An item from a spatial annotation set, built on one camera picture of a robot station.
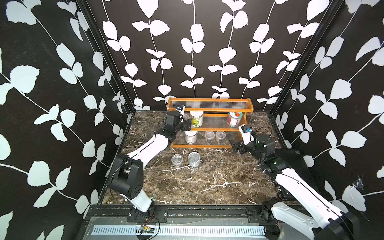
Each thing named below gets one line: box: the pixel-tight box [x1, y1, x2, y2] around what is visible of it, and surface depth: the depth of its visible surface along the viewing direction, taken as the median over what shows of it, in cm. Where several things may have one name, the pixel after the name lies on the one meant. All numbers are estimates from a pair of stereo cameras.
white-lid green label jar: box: [189, 111, 204, 128], surface depth 89 cm
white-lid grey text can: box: [184, 130, 198, 145], surface depth 96 cm
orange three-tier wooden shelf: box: [167, 97, 254, 149], surface depth 100 cm
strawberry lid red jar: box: [227, 111, 243, 128], surface depth 90 cm
